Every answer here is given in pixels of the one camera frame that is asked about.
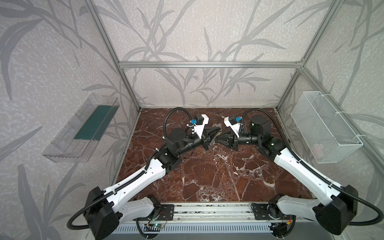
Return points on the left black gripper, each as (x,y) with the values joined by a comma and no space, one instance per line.
(205,139)

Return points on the small circuit board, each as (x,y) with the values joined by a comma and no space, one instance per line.
(155,226)
(281,230)

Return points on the white wire mesh basket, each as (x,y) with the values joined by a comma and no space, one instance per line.
(326,132)

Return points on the small circuit board left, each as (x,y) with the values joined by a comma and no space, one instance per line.
(155,226)

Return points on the clear plastic wall tray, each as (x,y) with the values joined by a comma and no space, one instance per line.
(79,138)

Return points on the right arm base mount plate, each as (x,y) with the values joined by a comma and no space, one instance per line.
(265,211)

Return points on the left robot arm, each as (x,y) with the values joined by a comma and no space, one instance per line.
(162,162)

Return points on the aluminium frame corner post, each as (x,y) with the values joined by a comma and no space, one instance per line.
(99,25)
(326,22)

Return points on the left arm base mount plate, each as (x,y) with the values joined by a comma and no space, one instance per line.
(162,213)

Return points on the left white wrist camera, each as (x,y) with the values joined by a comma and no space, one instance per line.
(197,124)

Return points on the aluminium frame horizontal bar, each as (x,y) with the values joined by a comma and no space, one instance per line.
(188,64)

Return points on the aluminium frame corner post left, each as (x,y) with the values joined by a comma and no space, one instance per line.
(99,25)

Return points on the aluminium mounting rail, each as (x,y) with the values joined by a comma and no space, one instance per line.
(210,213)

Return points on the small circuit board right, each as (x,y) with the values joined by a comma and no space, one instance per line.
(281,230)

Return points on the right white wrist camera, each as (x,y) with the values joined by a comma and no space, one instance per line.
(234,123)

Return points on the aluminium frame corner post right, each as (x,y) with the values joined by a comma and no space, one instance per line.
(326,22)

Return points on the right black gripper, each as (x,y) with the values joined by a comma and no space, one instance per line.
(233,140)

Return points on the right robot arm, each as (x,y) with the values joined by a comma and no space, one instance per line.
(333,207)

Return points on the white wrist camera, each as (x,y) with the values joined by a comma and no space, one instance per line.
(234,123)
(197,124)

